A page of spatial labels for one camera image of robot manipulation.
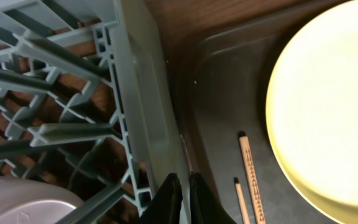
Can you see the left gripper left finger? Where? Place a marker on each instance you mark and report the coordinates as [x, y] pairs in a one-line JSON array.
[[165, 207]]

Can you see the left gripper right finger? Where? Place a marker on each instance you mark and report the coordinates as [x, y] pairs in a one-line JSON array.
[[205, 207]]

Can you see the wooden chopstick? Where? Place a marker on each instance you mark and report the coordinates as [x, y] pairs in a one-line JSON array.
[[242, 202], [251, 178]]

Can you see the yellow round plate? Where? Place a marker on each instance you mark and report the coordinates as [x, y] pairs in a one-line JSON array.
[[312, 112]]

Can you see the white bowl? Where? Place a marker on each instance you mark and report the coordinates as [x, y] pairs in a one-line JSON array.
[[29, 201]]

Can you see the grey plastic dishwasher rack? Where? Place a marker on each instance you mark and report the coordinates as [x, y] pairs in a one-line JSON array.
[[85, 105]]

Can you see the dark brown serving tray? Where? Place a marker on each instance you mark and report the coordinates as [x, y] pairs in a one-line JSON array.
[[221, 90]]

